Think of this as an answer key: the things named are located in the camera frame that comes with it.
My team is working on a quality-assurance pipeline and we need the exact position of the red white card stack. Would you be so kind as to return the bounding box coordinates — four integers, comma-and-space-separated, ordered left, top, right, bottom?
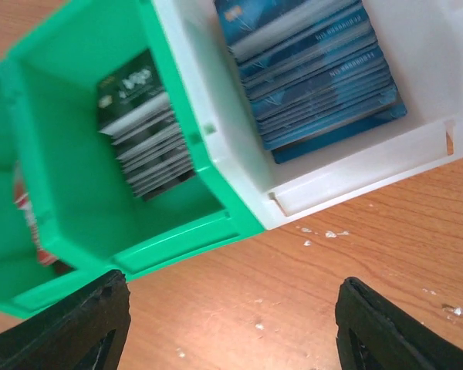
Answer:
0, 103, 59, 267

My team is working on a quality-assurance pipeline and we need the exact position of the black card stack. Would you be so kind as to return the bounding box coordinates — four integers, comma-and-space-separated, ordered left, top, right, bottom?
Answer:
96, 49, 195, 200

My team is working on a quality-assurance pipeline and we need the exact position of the blue card stack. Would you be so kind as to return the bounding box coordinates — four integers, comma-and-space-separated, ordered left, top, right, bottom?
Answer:
215, 0, 407, 164

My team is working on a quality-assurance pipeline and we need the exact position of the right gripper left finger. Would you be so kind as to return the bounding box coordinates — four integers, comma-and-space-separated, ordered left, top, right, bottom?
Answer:
0, 270, 131, 369

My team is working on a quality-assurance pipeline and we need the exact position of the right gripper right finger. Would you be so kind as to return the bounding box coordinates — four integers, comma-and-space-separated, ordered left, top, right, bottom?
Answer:
335, 277, 463, 369

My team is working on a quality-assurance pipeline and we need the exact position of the white bin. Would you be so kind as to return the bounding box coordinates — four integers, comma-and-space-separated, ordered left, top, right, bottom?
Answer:
153, 1, 463, 229

